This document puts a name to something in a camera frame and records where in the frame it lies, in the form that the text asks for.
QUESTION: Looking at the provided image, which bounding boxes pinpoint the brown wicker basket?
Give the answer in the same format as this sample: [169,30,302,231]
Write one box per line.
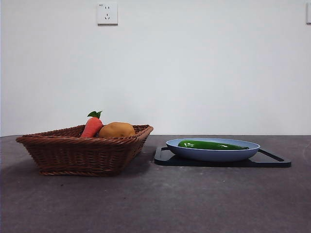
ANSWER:
[16,124,154,177]

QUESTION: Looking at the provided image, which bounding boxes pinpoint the white wall socket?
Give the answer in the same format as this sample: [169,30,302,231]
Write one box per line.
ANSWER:
[97,2,119,26]

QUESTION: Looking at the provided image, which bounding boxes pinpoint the green pepper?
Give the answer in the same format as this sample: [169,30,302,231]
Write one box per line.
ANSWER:
[177,140,250,150]

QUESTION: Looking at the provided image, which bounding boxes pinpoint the brown potato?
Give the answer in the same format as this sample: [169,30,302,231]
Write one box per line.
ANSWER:
[98,121,136,139]

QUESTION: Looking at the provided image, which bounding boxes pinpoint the blue round plate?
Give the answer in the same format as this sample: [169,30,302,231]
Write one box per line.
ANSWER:
[166,137,261,163]

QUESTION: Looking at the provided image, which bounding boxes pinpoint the orange toy carrot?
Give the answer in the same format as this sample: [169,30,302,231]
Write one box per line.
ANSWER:
[80,110,104,138]

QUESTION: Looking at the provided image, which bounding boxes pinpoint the black flat tray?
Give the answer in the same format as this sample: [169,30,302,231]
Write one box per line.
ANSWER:
[154,146,292,168]

